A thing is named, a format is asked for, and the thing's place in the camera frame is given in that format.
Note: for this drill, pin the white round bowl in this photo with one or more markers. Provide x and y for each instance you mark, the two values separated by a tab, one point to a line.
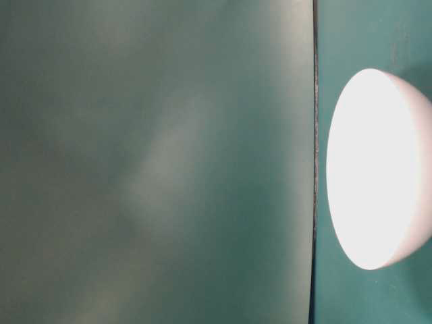
378	169

